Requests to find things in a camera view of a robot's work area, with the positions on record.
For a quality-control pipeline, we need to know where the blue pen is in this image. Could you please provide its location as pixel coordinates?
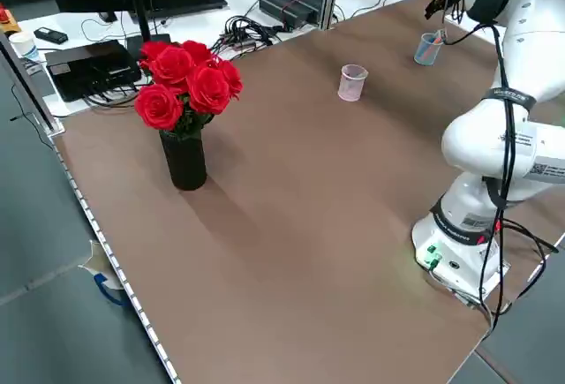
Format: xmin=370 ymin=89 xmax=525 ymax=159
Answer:
xmin=417 ymin=39 xmax=438 ymax=62

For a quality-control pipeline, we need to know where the translucent blue plastic cup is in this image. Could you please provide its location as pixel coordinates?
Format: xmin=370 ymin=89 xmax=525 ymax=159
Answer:
xmin=413 ymin=32 xmax=444 ymax=67

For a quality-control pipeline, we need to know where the translucent pink plastic cup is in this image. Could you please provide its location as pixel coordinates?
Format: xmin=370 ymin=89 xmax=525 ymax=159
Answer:
xmin=337 ymin=64 xmax=370 ymax=102

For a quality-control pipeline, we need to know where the white paper cup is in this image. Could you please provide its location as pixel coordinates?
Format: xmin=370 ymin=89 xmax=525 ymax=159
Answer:
xmin=8 ymin=30 xmax=41 ymax=64

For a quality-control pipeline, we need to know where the black finned electronics box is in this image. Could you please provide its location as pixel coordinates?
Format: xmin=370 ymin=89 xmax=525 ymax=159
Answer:
xmin=258 ymin=0 xmax=324 ymax=32

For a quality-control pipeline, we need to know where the white desk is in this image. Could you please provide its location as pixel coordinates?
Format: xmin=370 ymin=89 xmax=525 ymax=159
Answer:
xmin=0 ymin=0 xmax=442 ymax=118

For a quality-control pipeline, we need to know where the red rose bouquet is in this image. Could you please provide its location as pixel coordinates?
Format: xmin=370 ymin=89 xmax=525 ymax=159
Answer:
xmin=133 ymin=39 xmax=245 ymax=140

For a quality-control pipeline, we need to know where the black monitor stand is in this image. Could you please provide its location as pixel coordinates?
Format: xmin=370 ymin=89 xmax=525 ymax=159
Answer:
xmin=123 ymin=0 xmax=173 ymax=52

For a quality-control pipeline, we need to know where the black vase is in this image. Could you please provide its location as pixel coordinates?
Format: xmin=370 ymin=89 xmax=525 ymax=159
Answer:
xmin=158 ymin=130 xmax=208 ymax=192

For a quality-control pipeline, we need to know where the black flat electronics box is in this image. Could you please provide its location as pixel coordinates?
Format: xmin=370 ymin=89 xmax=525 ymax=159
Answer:
xmin=45 ymin=39 xmax=143 ymax=103

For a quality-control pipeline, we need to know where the small black device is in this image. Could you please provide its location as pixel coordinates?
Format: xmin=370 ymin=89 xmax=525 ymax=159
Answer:
xmin=33 ymin=26 xmax=71 ymax=46

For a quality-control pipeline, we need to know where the white and blue bag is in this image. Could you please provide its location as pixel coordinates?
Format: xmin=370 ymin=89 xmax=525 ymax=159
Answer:
xmin=78 ymin=238 xmax=132 ymax=309

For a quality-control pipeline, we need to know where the red emergency stop button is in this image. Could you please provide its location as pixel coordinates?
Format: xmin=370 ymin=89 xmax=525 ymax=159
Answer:
xmin=0 ymin=4 xmax=21 ymax=36

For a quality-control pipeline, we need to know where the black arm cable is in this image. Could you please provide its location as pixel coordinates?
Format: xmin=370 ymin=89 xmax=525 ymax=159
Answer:
xmin=436 ymin=0 xmax=561 ymax=332

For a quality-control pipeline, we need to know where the tangled black cable bundle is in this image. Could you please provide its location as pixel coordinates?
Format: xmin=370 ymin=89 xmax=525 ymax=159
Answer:
xmin=214 ymin=13 xmax=286 ymax=54

